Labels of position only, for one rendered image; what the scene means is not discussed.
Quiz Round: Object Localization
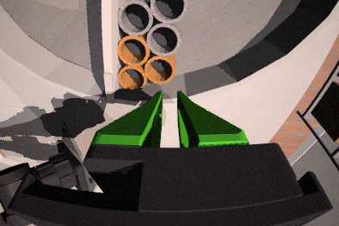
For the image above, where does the grey metal bushing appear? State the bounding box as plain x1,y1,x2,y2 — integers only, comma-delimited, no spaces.
151,0,188,24
118,0,156,36
146,21,181,57

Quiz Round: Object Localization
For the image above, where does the bronze bushing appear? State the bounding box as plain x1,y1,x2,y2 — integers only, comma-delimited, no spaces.
117,33,151,66
118,63,148,92
145,52,176,84

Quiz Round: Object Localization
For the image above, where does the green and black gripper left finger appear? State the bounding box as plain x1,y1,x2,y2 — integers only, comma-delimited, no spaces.
90,91,163,148

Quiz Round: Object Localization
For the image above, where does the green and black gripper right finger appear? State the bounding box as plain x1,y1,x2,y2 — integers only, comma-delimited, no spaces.
177,91,250,147

